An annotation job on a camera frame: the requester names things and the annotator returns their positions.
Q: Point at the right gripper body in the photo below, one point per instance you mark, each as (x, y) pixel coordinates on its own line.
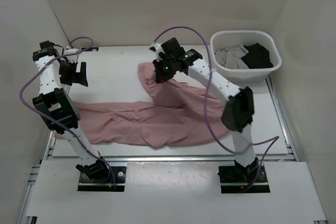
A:
(165, 68)

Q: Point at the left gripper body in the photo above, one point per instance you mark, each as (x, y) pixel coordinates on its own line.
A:
(67, 72)

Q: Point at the pink trousers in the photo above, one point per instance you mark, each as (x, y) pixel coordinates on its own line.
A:
(175, 117)

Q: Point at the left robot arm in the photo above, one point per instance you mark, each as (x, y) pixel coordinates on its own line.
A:
(54, 102)

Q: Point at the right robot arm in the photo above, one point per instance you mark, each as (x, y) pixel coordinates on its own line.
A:
(238, 102)

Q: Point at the black label strip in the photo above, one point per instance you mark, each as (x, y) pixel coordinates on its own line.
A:
(95, 49)

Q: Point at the grey garment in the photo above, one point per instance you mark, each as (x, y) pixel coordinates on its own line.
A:
(231, 57)

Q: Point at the white plastic basket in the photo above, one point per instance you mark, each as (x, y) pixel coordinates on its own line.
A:
(229, 38)

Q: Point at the black garment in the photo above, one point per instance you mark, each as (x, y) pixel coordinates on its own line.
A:
(257, 57)

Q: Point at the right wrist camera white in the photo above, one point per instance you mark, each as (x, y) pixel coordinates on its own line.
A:
(157, 49)

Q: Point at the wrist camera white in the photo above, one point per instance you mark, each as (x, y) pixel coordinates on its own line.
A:
(71, 51)
(157, 49)

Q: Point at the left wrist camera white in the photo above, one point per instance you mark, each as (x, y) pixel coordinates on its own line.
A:
(71, 51)

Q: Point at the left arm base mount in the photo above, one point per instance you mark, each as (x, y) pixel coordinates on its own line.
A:
(109, 183)

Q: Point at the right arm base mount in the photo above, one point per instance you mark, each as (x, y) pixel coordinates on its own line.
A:
(236, 179)

